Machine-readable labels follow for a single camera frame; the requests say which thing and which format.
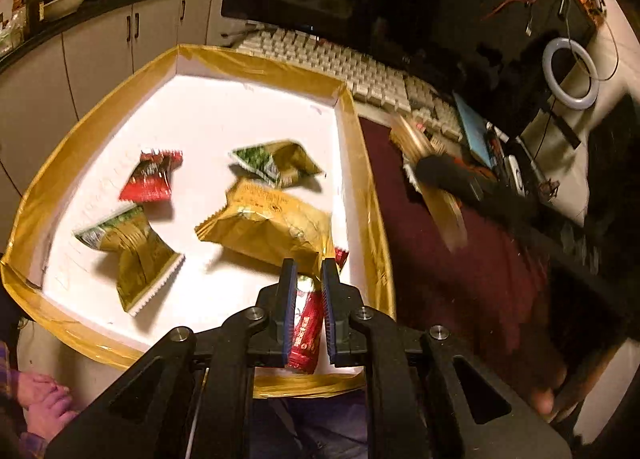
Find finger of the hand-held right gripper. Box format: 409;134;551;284
414;153;487;202

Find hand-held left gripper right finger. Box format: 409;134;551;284
321;258;574;459

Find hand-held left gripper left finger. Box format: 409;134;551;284
47;258;300;459

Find long gold snack packet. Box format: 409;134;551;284
389;114;470;254

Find red stick snack packet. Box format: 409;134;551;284
285;275;325;373

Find white tray with yellow tape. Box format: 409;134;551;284
0;43;397;399

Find person's right hand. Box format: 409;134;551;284
529;384;571;422

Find blue notebook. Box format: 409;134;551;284
453;92;494;166

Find small white device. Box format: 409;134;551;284
504;155;527;196

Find large gold snack packet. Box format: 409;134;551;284
194;177;335;274

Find maroon desk mat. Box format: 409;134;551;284
358;114;571;405

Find person's blue jeans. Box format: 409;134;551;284
249;389;371;459

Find beige computer keyboard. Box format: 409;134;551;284
234;24;473;142

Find green gold snack packet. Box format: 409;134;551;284
74;206;186;316
229;140;327;190

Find black kitchen countertop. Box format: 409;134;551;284
0;0;231;74

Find metal mixing bowl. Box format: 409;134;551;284
39;0;92;22

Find white ring light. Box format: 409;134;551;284
542;36;600;112

